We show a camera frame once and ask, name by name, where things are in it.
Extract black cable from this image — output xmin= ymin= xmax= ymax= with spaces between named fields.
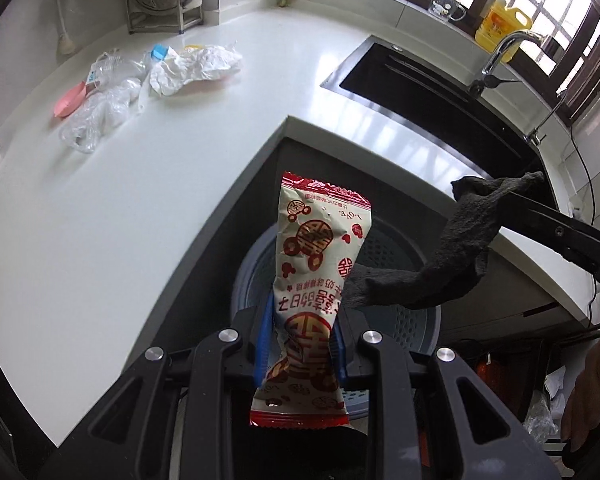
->
xmin=565 ymin=125 xmax=600 ymax=331

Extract yellow detergent bottle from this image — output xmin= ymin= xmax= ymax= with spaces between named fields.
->
xmin=475 ymin=0 xmax=533 ymax=63

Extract thin steel water tap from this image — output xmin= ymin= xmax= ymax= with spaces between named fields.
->
xmin=525 ymin=91 xmax=572 ymax=147

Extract person's right hand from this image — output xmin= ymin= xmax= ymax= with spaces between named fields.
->
xmin=561 ymin=322 xmax=600 ymax=456

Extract dark grey sock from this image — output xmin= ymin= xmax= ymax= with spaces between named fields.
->
xmin=345 ymin=171 xmax=545 ymax=311

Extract steel dish rack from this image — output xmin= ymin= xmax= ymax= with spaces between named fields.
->
xmin=125 ymin=0 xmax=206 ymax=36

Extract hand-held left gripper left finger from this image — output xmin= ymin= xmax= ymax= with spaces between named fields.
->
xmin=37 ymin=304 xmax=281 ymax=480

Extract clear crumpled plastic bag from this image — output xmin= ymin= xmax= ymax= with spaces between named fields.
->
xmin=59 ymin=77 xmax=143 ymax=154

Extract orange red bag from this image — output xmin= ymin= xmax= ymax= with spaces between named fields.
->
xmin=475 ymin=352 xmax=518 ymax=411

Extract chrome kitchen faucet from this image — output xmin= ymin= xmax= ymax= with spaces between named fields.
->
xmin=469 ymin=30 xmax=546 ymax=96

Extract white crinkled plastic bag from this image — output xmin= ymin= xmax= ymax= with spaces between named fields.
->
xmin=522 ymin=365 xmax=568 ymax=443

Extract red and white snack wrapper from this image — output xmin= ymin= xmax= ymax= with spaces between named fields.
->
xmin=249 ymin=171 xmax=373 ymax=428

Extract white hanging brush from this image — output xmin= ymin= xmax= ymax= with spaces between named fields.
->
xmin=52 ymin=0 xmax=77 ymax=56

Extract grey perforated waste basket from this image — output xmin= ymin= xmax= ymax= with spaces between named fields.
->
xmin=232 ymin=222 xmax=443 ymax=421

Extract glass mug with print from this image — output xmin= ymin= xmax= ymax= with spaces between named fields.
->
xmin=430 ymin=0 xmax=467 ymax=22

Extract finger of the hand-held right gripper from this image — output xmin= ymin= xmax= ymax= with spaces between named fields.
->
xmin=502 ymin=189 xmax=600 ymax=257
xmin=499 ymin=209 xmax=600 ymax=287

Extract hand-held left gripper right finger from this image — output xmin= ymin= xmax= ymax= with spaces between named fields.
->
xmin=330 ymin=305 xmax=551 ymax=480

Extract black kitchen sink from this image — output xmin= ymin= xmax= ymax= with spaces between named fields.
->
xmin=320 ymin=35 xmax=551 ymax=181

